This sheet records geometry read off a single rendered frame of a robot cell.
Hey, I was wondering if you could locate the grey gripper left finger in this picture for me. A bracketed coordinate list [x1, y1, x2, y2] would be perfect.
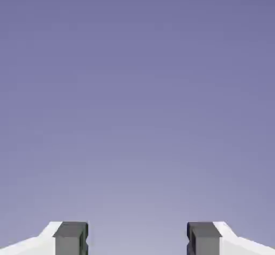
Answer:
[0, 221, 89, 255]

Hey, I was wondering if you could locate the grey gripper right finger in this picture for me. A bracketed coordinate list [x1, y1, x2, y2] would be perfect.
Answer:
[186, 221, 275, 255]

